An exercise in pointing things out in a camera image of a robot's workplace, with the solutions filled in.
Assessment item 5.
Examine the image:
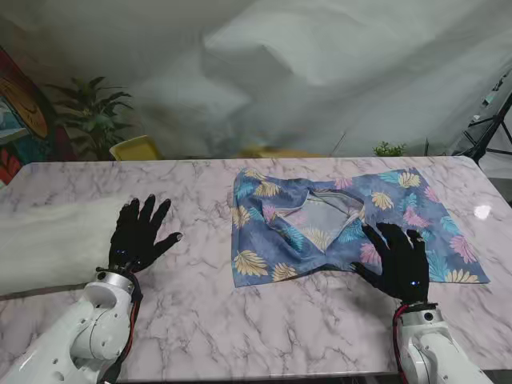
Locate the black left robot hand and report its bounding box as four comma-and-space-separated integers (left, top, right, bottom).
108, 194, 184, 274

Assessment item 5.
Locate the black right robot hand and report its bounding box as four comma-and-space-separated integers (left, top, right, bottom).
350, 222, 431, 305

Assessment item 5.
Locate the white fluffy pillow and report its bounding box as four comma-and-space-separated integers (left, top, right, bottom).
0, 194, 135, 298

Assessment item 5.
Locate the blue floral pillowcase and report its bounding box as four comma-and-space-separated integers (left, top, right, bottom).
230, 166, 492, 290

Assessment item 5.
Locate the yellow chair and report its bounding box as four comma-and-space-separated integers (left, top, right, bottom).
108, 134, 163, 162

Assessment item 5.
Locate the small green plant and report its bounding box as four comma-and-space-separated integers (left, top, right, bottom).
372, 141, 408, 158

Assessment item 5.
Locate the large green potted plant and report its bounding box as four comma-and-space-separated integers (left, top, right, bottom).
44, 76, 135, 162

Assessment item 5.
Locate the thin brown stick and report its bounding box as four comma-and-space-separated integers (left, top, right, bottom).
330, 128, 350, 156

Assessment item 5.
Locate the black tripod stand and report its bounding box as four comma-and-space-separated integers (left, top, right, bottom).
451, 71, 512, 177

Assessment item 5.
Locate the colourful mural board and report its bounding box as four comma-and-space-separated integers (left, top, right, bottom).
0, 46, 62, 187

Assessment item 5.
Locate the white backdrop sheet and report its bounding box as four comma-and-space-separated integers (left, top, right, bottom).
0, 0, 512, 162

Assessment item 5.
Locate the red black right arm cable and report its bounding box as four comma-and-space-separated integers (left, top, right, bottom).
391, 304, 406, 375

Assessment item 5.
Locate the red black arm cable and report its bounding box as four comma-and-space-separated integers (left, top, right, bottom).
391, 304, 406, 375
104, 274, 144, 381

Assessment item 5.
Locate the red black left arm cable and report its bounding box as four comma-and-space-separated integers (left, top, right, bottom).
104, 274, 144, 381

